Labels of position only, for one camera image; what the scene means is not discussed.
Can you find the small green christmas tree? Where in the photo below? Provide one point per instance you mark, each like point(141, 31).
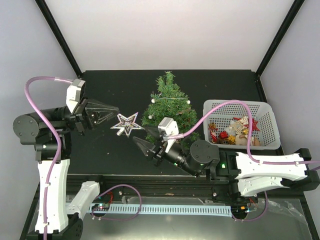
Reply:
point(170, 101)

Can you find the red star ornament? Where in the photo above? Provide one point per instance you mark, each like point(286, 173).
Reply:
point(254, 125)

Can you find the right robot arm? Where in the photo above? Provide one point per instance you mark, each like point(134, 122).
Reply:
point(246, 175)

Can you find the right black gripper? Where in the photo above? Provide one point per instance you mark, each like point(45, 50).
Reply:
point(159, 148)

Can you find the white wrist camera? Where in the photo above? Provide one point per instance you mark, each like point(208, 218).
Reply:
point(74, 94)
point(168, 127)

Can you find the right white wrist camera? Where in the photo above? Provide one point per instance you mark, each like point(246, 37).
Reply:
point(168, 127)

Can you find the right black frame post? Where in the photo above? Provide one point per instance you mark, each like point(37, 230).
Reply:
point(285, 25)

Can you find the red wrapped candy ornament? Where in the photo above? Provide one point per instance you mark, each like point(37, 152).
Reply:
point(213, 132)

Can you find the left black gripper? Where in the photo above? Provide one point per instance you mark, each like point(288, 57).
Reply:
point(87, 113)

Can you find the left black frame post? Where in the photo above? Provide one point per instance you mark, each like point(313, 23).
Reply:
point(48, 16)

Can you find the black frame post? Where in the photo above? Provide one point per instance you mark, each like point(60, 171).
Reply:
point(285, 25)
point(48, 16)

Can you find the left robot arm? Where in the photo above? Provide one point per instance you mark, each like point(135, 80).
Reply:
point(49, 132)

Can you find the silver glitter star topper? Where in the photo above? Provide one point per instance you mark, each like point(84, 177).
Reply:
point(126, 125)

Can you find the beige figurine ornament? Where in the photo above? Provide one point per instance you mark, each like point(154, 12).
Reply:
point(242, 140)

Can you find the white perforated plastic basket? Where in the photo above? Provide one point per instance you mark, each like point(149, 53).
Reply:
point(266, 132)

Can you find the white slotted cable duct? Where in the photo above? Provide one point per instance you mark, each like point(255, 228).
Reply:
point(157, 209)

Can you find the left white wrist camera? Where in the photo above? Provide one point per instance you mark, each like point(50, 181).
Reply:
point(74, 94)

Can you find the gold gift box ornament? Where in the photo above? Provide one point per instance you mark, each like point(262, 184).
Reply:
point(231, 140)

